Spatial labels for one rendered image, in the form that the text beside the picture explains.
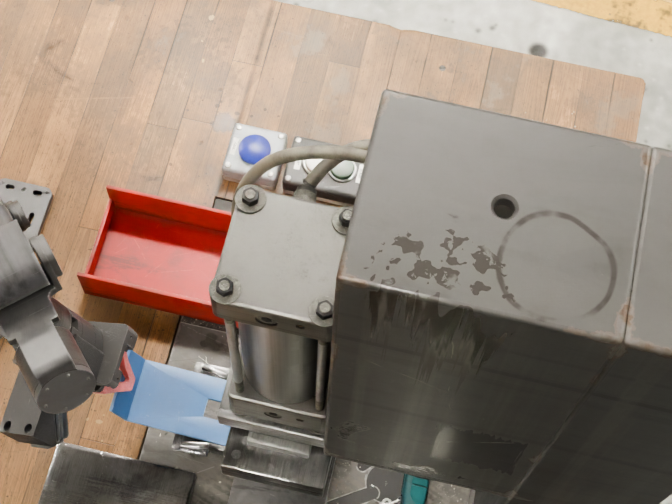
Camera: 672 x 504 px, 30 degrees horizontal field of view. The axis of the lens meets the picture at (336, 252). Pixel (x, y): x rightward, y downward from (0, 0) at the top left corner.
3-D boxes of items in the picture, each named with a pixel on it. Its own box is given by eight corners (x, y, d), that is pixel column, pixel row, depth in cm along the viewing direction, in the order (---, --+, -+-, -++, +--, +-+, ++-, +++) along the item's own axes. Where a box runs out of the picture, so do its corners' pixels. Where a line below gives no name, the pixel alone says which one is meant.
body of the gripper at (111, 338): (120, 391, 125) (78, 364, 119) (39, 382, 129) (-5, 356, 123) (138, 331, 127) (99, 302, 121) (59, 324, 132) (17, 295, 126)
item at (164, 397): (129, 356, 137) (128, 348, 134) (265, 391, 137) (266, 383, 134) (110, 417, 135) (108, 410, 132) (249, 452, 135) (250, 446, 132)
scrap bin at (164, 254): (113, 205, 155) (106, 184, 149) (310, 249, 153) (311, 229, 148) (84, 293, 150) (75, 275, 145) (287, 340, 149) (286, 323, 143)
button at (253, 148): (243, 137, 157) (242, 130, 155) (274, 144, 157) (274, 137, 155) (235, 165, 155) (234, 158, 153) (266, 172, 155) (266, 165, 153)
